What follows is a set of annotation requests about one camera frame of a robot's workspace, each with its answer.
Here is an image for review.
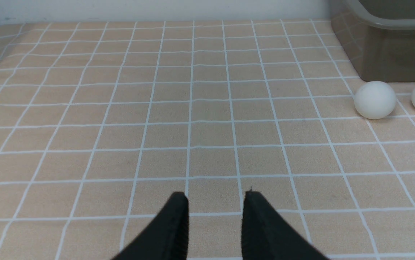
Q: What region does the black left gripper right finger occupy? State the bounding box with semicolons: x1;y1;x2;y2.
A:
241;191;328;260

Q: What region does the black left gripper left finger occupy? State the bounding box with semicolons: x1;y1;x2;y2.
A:
113;191;189;260

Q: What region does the checkered peach tablecloth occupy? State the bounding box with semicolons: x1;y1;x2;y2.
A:
0;19;415;260

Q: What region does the olive green plastic bin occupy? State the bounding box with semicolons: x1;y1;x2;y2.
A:
329;0;415;82

